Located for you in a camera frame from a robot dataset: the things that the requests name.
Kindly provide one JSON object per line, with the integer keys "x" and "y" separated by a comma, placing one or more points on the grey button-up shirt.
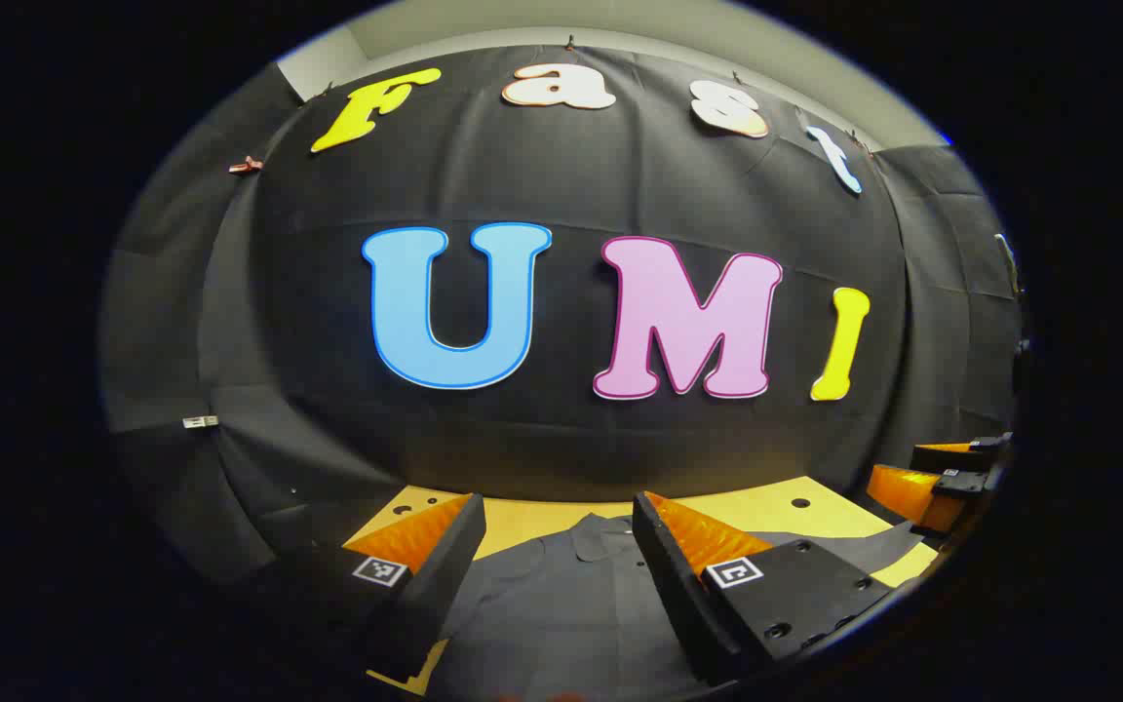
{"x": 561, "y": 604}

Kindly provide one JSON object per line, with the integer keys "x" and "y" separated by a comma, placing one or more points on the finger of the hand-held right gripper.
{"x": 961, "y": 485}
{"x": 951, "y": 458}

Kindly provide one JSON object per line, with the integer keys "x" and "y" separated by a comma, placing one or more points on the small silver clip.
{"x": 199, "y": 421}

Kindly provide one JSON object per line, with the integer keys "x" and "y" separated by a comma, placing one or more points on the small red clip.
{"x": 245, "y": 166}

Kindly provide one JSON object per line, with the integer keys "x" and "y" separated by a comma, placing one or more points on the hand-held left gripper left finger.
{"x": 445, "y": 575}

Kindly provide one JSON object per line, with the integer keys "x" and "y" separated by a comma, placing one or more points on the black backdrop cloth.
{"x": 561, "y": 439}

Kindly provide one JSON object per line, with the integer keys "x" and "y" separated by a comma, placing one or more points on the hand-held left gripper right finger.
{"x": 678, "y": 595}

